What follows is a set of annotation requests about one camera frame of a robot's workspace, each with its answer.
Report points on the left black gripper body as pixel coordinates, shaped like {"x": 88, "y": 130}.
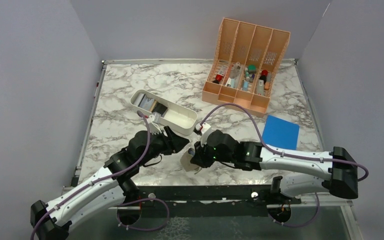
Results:
{"x": 161, "y": 145}

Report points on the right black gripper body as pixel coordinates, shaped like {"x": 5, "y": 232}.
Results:
{"x": 208, "y": 155}

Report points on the white oblong plastic tray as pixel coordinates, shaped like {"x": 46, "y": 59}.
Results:
{"x": 179, "y": 118}

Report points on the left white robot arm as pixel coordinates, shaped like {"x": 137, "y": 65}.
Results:
{"x": 110, "y": 185}

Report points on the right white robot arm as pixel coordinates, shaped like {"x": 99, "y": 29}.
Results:
{"x": 335, "y": 171}

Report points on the stack of cards in tray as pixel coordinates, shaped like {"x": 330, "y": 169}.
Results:
{"x": 150, "y": 104}

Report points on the blue flat board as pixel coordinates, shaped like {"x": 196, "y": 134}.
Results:
{"x": 280, "y": 133}

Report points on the red capped black bottle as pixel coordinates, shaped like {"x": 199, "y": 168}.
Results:
{"x": 218, "y": 79}

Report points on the orange marker pen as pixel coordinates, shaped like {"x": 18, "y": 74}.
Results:
{"x": 267, "y": 81}

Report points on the green capped bottle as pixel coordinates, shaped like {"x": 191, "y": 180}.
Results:
{"x": 251, "y": 69}

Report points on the red capped bottle right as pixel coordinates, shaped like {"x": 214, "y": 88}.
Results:
{"x": 264, "y": 75}

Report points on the peach plastic desk organizer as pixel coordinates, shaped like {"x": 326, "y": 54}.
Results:
{"x": 240, "y": 44}

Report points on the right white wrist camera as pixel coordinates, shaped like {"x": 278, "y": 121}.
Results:
{"x": 203, "y": 130}

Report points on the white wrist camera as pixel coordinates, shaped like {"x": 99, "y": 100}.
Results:
{"x": 153, "y": 121}
{"x": 203, "y": 130}

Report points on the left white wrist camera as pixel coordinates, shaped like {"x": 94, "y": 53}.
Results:
{"x": 153, "y": 121}

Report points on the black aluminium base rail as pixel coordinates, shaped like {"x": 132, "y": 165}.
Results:
{"x": 211, "y": 200}

